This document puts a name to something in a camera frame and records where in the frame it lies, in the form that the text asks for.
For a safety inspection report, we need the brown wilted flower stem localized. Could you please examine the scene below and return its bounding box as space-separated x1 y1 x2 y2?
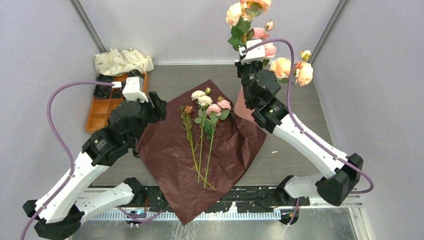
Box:
178 105 216 191

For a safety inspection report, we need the pink rose stem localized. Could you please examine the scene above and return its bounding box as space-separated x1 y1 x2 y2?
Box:
203 95 232 189
248 19 277 67

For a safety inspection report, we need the white rose stem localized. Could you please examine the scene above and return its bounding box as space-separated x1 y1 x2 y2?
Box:
191 87 213 183

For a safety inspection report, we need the maroon and red wrapping paper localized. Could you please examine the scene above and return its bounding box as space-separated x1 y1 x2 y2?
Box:
136 90 267 225

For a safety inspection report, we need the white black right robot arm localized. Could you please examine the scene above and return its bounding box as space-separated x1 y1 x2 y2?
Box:
234 60 364 206

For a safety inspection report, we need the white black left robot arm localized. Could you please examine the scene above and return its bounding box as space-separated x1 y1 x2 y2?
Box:
23 91 167 240

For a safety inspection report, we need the pink cylindrical vase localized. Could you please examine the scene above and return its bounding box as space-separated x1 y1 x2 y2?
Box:
233 87 255 124

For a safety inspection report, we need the dark rolled fabric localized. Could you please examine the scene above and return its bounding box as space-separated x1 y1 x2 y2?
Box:
96 74 115 83
110 88 124 99
127 69 145 79
93 85 112 100

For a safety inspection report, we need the dark rolled fabric top right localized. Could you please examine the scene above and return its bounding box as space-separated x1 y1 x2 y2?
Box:
127 69 145 79

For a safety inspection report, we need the orange compartment tray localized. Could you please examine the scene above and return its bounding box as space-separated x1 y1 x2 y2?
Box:
85 73 149 134

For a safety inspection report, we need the dark rolled fabric middle left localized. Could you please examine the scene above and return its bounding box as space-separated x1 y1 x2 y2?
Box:
93 85 112 100

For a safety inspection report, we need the dark rolled fabric top left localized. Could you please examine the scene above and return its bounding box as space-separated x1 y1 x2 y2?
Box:
96 74 115 83

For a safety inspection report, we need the cream patterned cloth bag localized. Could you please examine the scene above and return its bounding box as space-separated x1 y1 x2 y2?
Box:
93 48 155 77

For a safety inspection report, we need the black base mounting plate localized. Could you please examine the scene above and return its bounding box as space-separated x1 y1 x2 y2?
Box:
124 185 297 215

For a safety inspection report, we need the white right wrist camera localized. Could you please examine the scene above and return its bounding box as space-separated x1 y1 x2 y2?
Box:
238 39 266 64

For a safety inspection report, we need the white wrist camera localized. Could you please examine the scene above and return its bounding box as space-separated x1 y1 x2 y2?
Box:
111 76 149 103
238 39 266 64

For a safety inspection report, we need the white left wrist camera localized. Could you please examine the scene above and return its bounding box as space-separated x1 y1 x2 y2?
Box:
111 76 149 103

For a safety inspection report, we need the aluminium rail frame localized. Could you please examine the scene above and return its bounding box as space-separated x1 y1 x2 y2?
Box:
57 132 364 240

